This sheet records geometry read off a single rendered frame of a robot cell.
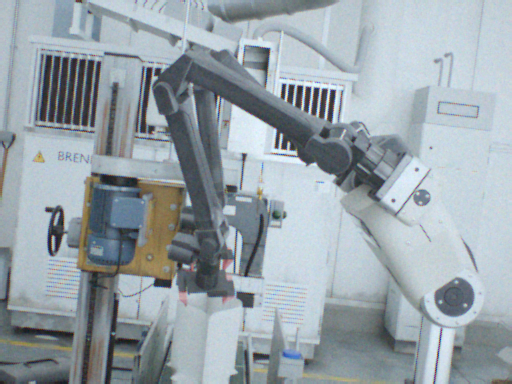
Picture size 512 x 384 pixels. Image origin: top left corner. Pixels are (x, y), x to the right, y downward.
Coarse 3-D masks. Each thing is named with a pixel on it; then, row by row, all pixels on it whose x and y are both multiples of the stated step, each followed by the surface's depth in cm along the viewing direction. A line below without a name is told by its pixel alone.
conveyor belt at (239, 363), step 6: (240, 342) 430; (240, 348) 417; (240, 354) 405; (168, 360) 378; (240, 360) 394; (168, 366) 368; (240, 366) 383; (168, 372) 359; (240, 372) 373; (162, 378) 349; (168, 378) 350; (234, 378) 362; (240, 378) 363
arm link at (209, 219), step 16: (160, 96) 158; (160, 112) 160; (176, 112) 161; (192, 112) 165; (176, 128) 164; (192, 128) 164; (176, 144) 166; (192, 144) 165; (192, 160) 167; (192, 176) 168; (208, 176) 170; (192, 192) 171; (208, 192) 170; (192, 208) 173; (208, 208) 171; (208, 224) 172; (224, 224) 177; (224, 240) 176
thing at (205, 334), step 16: (176, 304) 219; (192, 304) 233; (208, 304) 244; (224, 304) 234; (240, 304) 226; (176, 320) 218; (192, 320) 210; (208, 320) 200; (224, 320) 211; (176, 336) 217; (192, 336) 210; (208, 336) 201; (224, 336) 212; (176, 352) 216; (192, 352) 209; (208, 352) 204; (224, 352) 213; (176, 368) 215; (192, 368) 209; (208, 368) 206; (224, 368) 214
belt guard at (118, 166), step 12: (96, 156) 229; (108, 156) 235; (96, 168) 229; (108, 168) 227; (120, 168) 227; (132, 168) 228; (144, 168) 231; (156, 168) 233; (168, 168) 236; (180, 180) 240; (228, 180) 252
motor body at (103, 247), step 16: (96, 192) 231; (112, 192) 229; (128, 192) 231; (96, 208) 231; (96, 224) 230; (96, 240) 230; (112, 240) 229; (128, 240) 232; (96, 256) 230; (112, 256) 230; (128, 256) 233
